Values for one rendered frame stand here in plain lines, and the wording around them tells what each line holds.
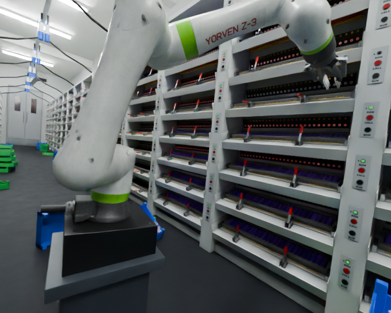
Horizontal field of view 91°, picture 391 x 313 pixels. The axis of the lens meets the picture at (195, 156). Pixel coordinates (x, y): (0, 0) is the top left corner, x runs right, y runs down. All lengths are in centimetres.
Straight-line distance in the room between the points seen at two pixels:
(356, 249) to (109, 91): 95
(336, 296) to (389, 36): 95
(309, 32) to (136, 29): 45
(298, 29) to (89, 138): 61
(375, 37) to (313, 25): 37
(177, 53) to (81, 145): 40
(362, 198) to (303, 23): 61
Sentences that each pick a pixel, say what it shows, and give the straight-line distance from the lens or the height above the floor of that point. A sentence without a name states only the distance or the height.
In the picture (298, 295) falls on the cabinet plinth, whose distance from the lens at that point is 116.
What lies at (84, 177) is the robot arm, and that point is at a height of 56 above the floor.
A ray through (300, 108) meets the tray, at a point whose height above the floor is 86.
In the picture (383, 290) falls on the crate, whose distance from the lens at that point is 65.
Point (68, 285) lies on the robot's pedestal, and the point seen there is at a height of 27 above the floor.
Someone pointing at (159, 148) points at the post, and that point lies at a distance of 171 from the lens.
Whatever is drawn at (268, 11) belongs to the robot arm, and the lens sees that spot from 75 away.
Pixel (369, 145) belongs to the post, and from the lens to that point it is 91.
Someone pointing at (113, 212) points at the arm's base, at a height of 42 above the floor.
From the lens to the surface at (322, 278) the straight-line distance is 109.
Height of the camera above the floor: 66
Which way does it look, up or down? 3 degrees down
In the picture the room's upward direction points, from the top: 6 degrees clockwise
